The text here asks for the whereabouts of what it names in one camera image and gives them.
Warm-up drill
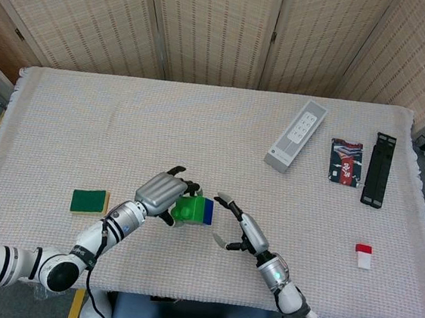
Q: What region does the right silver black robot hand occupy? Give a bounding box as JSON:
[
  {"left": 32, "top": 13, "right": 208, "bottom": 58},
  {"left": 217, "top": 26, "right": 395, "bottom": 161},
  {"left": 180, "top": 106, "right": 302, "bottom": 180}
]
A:
[{"left": 207, "top": 191, "right": 275, "bottom": 258}]

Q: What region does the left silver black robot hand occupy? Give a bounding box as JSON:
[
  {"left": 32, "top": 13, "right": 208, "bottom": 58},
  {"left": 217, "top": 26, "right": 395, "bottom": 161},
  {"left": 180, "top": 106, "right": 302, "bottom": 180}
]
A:
[{"left": 132, "top": 161, "right": 207, "bottom": 230}]

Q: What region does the green toy block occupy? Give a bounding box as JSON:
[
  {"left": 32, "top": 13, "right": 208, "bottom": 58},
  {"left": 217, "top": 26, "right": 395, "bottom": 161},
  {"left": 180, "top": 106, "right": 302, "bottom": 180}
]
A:
[{"left": 169, "top": 192, "right": 208, "bottom": 230}]

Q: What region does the blue toy block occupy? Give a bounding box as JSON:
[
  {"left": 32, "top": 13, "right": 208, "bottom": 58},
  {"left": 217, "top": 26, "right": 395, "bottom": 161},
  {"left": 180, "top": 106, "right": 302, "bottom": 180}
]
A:
[{"left": 201, "top": 197, "right": 217, "bottom": 227}]

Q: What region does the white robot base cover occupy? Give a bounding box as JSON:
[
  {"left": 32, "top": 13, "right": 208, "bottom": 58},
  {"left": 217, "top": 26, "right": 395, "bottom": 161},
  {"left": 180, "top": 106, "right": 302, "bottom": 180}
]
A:
[{"left": 81, "top": 289, "right": 115, "bottom": 318}]

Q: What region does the green yellow sponge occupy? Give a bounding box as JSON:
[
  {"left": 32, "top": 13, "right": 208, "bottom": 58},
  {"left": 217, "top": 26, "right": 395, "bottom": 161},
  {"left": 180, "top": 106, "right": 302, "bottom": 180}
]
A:
[{"left": 68, "top": 186, "right": 112, "bottom": 218}]

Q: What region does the white woven tablecloth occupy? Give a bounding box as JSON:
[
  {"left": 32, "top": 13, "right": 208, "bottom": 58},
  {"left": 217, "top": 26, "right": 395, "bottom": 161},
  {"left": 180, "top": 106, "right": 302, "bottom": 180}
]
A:
[{"left": 0, "top": 62, "right": 425, "bottom": 318}]

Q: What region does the long white grey box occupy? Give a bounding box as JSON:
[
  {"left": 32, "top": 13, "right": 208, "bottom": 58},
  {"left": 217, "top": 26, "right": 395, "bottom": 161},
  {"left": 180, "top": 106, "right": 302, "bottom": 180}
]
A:
[{"left": 263, "top": 94, "right": 330, "bottom": 179}]

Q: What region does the red white eraser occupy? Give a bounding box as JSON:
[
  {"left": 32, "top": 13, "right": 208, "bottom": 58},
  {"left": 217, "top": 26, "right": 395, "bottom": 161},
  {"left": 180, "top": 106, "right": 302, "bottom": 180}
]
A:
[{"left": 352, "top": 242, "right": 374, "bottom": 270}]

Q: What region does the dark patterned card pack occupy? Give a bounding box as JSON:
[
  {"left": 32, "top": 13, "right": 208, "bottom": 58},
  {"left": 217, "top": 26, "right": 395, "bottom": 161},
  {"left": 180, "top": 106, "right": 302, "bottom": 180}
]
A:
[{"left": 325, "top": 137, "right": 365, "bottom": 190}]

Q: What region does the black folding stand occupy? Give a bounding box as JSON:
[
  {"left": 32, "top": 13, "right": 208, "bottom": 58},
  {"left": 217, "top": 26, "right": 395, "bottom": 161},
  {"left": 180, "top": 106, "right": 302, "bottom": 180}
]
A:
[{"left": 359, "top": 131, "right": 399, "bottom": 208}]

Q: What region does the beige woven folding screen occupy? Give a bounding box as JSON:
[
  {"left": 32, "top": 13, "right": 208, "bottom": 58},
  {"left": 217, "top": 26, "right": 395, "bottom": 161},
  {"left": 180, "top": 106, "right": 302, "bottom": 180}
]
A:
[{"left": 0, "top": 0, "right": 425, "bottom": 131}]

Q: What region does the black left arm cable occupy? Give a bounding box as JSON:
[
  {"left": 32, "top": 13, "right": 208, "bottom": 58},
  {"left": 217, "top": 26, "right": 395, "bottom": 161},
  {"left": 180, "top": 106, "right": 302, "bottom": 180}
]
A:
[{"left": 81, "top": 225, "right": 123, "bottom": 318}]

